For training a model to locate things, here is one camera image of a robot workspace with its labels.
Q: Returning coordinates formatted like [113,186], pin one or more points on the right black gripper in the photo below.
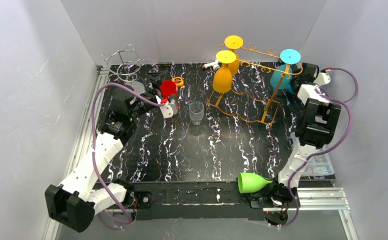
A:
[295,79]

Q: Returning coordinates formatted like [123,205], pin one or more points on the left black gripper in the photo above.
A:
[158,91]

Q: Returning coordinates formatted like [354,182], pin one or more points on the blue wine glass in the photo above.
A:
[281,77]

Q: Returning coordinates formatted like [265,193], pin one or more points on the silver round glass rack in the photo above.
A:
[124,66]

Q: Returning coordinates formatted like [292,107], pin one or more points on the clear glass tumbler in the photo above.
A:
[196,112]

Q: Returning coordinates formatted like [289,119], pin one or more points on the gold wire glass rack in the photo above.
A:
[251,99]

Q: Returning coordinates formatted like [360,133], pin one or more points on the orange wine glass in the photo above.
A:
[222,81]
[233,43]

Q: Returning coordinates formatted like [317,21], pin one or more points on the green plastic wine glass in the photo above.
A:
[250,182]

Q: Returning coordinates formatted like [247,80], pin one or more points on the teal wine glass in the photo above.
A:
[289,89]

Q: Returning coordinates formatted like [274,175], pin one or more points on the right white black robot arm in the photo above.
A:
[316,125]

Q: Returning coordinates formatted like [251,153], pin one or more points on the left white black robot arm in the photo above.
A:
[83,194]

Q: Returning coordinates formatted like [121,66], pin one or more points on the red plastic wine glass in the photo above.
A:
[168,89]

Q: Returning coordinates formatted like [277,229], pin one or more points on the white small fitting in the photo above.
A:
[211,65]

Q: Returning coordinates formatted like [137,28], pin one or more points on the clear plastic parts box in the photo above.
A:
[318,166]

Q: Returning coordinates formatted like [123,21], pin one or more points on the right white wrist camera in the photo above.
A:
[322,79]

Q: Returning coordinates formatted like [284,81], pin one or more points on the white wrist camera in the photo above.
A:
[168,108]
[322,79]

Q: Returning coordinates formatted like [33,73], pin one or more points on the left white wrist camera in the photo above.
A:
[168,108]

